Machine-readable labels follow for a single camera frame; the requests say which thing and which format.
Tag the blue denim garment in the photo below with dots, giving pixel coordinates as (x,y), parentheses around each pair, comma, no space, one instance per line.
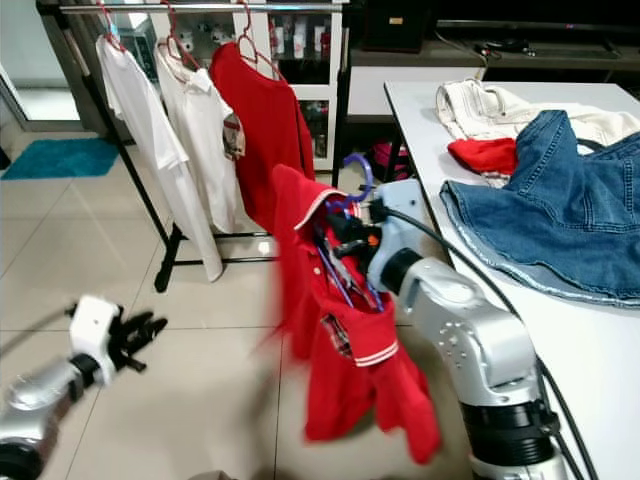
(560,220)

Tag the white T-shirt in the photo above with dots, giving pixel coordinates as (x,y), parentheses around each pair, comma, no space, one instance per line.
(150,130)

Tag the white glass-door cabinet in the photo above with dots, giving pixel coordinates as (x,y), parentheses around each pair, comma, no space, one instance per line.
(322,92)

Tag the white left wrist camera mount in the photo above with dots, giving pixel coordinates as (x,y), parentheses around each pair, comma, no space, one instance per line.
(95,330)

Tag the red T-shirt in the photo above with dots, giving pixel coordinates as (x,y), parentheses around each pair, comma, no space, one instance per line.
(265,120)

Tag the cream trousers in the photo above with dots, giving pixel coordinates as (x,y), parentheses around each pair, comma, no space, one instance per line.
(490,110)

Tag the purple plastic hanger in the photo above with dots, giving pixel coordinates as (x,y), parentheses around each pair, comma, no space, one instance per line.
(370,175)

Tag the black clothes rack silver rail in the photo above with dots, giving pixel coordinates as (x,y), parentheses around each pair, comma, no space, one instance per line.
(300,7)

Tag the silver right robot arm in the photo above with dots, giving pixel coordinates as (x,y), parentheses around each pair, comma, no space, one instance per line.
(480,345)

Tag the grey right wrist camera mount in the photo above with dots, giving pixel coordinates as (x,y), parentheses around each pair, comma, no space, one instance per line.
(405,215)

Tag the pink vacuum cleaner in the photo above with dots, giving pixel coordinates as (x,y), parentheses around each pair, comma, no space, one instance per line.
(390,160)

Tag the red polo shirt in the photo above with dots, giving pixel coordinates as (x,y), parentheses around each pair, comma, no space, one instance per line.
(360,390)

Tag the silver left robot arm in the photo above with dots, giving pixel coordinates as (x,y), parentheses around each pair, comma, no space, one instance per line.
(40,410)

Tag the black speaker box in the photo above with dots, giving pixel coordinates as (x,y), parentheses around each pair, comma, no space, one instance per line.
(392,25)

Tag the teal floor mat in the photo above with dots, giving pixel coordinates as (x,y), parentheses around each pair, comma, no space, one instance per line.
(65,158)

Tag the white low sideboard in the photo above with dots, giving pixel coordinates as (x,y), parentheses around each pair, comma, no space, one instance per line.
(365,95)

